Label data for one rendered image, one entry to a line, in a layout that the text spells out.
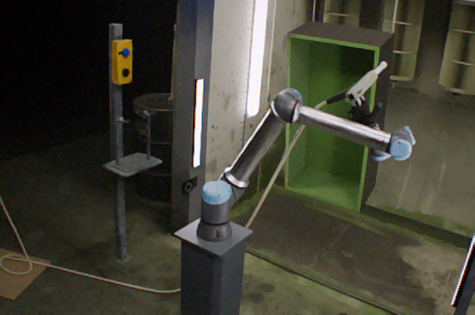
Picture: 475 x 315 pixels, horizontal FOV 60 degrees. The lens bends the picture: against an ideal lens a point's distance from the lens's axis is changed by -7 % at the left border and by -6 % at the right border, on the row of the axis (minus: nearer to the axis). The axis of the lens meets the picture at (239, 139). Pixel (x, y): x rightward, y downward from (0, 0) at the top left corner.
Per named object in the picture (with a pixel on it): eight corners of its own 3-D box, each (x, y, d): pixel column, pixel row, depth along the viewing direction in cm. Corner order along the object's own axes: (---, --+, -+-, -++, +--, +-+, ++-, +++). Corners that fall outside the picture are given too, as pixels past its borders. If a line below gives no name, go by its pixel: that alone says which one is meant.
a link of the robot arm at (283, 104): (268, 94, 196) (416, 143, 179) (276, 89, 207) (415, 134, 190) (262, 118, 200) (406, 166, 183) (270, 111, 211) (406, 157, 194)
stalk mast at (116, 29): (121, 254, 310) (116, 23, 255) (127, 257, 307) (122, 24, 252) (115, 258, 305) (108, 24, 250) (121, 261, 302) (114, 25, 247)
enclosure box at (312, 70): (304, 165, 356) (310, 20, 297) (375, 187, 327) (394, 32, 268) (284, 188, 331) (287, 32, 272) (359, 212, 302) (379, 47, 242)
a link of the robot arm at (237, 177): (204, 196, 238) (277, 85, 205) (217, 184, 253) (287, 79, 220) (227, 213, 236) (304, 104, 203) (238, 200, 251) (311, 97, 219)
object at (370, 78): (319, 115, 200) (360, 98, 184) (314, 106, 199) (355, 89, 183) (355, 81, 235) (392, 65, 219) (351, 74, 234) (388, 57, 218)
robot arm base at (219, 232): (217, 246, 219) (218, 229, 215) (188, 233, 228) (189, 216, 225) (238, 231, 234) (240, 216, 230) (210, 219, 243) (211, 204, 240)
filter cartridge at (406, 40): (391, 93, 355) (405, -8, 326) (364, 83, 386) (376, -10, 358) (421, 92, 369) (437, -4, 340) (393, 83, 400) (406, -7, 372)
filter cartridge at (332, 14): (350, 74, 424) (361, -12, 394) (356, 81, 390) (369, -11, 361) (314, 70, 426) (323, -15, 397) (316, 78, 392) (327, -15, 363)
